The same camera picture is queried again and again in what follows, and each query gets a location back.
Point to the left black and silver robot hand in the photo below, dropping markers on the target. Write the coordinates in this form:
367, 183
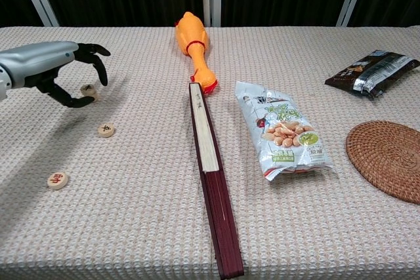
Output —
36, 62

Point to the wooden chess piece red character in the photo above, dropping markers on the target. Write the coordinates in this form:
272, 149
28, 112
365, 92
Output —
58, 180

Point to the wooden chess piece red cross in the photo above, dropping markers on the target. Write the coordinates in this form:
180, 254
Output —
96, 99

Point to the orange rubber chicken toy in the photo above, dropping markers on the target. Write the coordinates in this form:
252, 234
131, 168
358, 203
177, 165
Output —
193, 35

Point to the beige waffle tablecloth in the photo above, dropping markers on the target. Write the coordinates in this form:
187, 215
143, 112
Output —
131, 227

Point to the dark red folded fan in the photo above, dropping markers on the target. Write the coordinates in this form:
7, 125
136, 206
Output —
223, 211

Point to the white peanut snack bag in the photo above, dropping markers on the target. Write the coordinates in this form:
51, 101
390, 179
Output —
282, 129

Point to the dark brown snack packet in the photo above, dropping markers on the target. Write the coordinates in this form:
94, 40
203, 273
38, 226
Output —
370, 73

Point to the round woven rattan coaster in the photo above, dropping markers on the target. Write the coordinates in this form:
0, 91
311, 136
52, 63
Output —
384, 158

